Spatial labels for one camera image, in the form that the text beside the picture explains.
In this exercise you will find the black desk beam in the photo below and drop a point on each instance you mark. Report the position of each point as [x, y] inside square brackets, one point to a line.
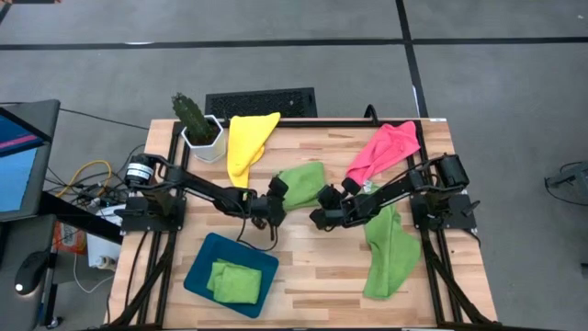
[78, 216]

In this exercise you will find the black computer mouse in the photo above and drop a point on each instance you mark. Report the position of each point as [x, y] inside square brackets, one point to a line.
[31, 271]

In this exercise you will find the green cactus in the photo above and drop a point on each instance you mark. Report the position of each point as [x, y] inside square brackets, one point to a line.
[190, 115]

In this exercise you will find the black keyboard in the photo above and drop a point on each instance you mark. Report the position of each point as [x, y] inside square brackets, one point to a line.
[262, 103]

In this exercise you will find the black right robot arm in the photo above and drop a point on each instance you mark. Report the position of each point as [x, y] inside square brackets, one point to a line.
[399, 193]

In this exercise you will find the monitor with blue screen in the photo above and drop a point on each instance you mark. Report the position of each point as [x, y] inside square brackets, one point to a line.
[18, 184]

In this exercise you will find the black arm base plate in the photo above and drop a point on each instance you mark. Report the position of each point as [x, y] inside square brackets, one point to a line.
[138, 223]
[464, 220]

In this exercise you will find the black clamp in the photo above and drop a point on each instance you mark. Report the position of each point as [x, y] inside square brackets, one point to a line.
[371, 112]

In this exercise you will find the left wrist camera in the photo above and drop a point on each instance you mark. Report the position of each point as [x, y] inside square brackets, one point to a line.
[273, 232]

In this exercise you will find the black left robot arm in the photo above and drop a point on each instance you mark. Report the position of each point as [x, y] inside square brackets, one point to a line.
[202, 186]

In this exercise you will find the blue plastic tray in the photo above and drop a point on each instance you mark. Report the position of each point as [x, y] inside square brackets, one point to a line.
[202, 276]

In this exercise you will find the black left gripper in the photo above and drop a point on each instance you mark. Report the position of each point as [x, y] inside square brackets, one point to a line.
[266, 211]

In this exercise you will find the grey floor stand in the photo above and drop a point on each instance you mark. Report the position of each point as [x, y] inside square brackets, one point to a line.
[569, 179]

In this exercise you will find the green microfiber towel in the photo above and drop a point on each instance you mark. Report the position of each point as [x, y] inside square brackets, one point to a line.
[234, 282]
[390, 257]
[303, 184]

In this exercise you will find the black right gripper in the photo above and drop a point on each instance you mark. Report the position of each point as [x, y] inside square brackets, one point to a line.
[328, 216]

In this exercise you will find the white hexagonal plant pot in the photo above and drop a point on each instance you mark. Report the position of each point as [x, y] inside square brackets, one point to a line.
[211, 152]

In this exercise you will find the yellow microfiber towel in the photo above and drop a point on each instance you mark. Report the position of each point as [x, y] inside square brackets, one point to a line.
[248, 142]

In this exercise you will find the white box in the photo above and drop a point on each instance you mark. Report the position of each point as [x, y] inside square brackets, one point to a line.
[103, 248]

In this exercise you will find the black aluminium table frame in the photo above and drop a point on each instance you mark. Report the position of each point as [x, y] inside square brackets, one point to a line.
[298, 123]

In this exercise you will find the orange package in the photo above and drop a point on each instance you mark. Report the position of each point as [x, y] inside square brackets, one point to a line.
[69, 239]

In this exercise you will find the white adapter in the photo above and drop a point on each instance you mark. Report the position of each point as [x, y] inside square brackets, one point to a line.
[110, 216]

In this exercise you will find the dark grey desk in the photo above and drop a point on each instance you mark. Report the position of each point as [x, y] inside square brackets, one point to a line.
[7, 299]

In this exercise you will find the pink microfiber towel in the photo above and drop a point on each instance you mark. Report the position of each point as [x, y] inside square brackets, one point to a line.
[386, 149]

